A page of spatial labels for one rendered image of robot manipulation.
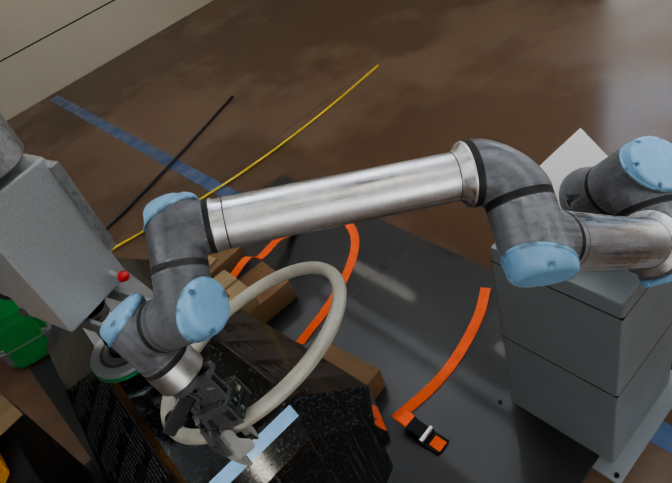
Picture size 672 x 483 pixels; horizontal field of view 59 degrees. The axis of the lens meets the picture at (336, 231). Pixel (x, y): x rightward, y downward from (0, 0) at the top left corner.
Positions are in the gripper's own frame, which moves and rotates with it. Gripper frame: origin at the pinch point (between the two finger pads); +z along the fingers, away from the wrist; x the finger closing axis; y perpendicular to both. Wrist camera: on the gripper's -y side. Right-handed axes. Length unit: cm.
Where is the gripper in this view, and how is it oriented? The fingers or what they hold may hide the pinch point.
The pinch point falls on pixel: (247, 448)
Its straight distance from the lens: 120.8
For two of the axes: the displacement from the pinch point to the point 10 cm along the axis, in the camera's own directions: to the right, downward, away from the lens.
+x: 0.8, -5.2, 8.5
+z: 5.6, 7.3, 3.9
